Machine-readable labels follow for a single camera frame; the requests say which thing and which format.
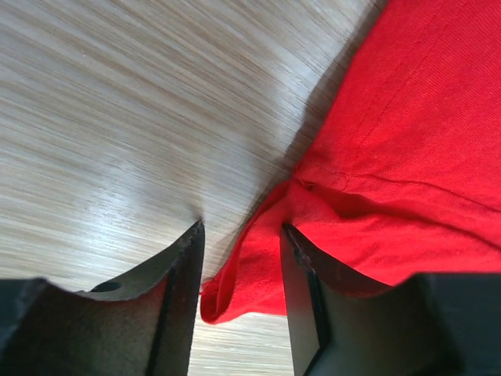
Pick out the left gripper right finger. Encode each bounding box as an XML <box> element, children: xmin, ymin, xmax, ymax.
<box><xmin>280</xmin><ymin>224</ymin><xmax>500</xmax><ymax>375</ymax></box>

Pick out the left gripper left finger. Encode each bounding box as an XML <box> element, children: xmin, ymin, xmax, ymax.
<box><xmin>1</xmin><ymin>222</ymin><xmax>205</xmax><ymax>375</ymax></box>

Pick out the bright red t-shirt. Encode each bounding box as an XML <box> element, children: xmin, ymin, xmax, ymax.
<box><xmin>200</xmin><ymin>1</ymin><xmax>500</xmax><ymax>324</ymax></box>

